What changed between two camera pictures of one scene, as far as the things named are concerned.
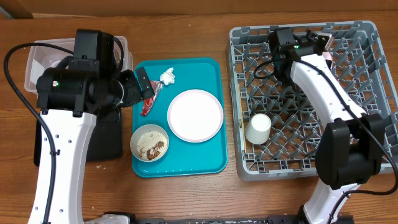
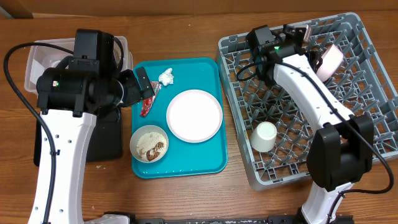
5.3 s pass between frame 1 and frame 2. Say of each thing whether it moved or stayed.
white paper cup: moved
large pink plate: stayed
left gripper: stayed
